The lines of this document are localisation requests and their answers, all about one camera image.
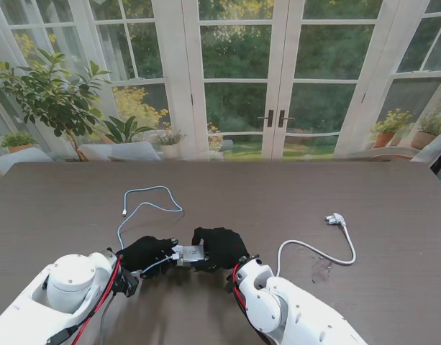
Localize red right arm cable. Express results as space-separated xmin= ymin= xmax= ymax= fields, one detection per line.
xmin=225 ymin=254 xmax=272 ymax=345

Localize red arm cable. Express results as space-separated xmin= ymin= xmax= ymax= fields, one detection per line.
xmin=225 ymin=254 xmax=272 ymax=345
xmin=71 ymin=254 xmax=124 ymax=345

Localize grey left arm cable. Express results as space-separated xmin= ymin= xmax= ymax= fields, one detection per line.
xmin=99 ymin=294 xmax=116 ymax=345

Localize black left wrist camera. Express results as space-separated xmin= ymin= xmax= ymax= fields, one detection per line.
xmin=114 ymin=267 xmax=140 ymax=298

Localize white power cord with plug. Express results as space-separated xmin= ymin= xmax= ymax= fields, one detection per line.
xmin=277 ymin=212 xmax=357 ymax=268

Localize white power strip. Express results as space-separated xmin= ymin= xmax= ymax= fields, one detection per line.
xmin=172 ymin=247 xmax=206 ymax=269

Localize light blue USB cable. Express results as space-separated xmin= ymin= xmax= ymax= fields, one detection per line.
xmin=116 ymin=185 xmax=183 ymax=275

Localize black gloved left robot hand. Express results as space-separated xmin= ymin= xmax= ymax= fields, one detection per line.
xmin=117 ymin=235 xmax=180 ymax=280

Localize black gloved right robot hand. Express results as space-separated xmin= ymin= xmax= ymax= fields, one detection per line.
xmin=191 ymin=226 xmax=250 ymax=273

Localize printed garden window backdrop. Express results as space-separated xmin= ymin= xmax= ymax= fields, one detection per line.
xmin=0 ymin=0 xmax=441 ymax=191

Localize grey charger adapter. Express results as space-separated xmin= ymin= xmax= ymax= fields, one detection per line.
xmin=177 ymin=244 xmax=210 ymax=262

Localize red left arm cable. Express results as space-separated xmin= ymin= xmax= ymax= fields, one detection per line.
xmin=71 ymin=254 xmax=124 ymax=345

